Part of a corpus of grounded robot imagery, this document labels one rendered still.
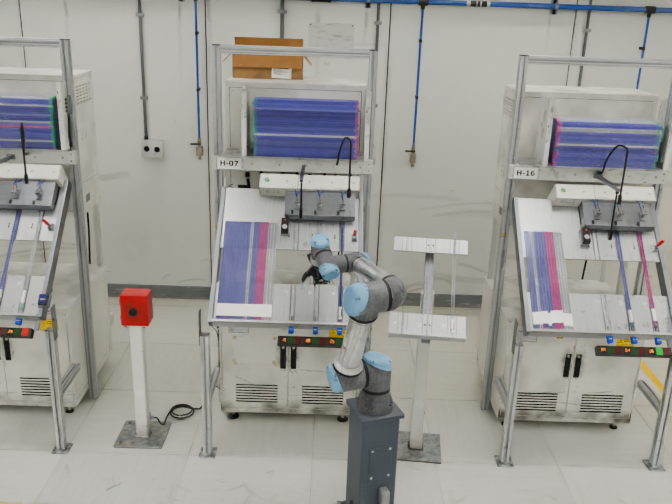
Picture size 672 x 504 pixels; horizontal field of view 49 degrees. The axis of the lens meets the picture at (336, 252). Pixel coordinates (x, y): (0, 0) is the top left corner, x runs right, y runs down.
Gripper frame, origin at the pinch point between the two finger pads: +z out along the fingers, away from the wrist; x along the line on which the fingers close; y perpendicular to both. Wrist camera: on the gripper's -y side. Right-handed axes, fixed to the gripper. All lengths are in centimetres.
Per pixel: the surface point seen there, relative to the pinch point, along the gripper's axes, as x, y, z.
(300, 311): -8.2, 2.6, 14.8
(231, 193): -21, -67, 3
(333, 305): 7.0, 4.8, 13.8
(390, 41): 116, -186, 27
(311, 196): 13.9, -47.9, -2.9
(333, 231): 19.5, -30.6, 6.0
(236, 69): -2, -121, -27
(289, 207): 2.0, -45.7, -1.3
